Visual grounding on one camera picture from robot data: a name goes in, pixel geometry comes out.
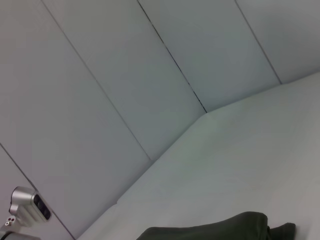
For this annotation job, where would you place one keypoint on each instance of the dark green FREE t-shirt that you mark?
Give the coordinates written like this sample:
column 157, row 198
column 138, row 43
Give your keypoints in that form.
column 212, row 228

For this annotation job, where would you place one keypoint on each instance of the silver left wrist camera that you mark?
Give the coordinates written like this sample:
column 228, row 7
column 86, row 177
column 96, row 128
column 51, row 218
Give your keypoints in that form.
column 27, row 205

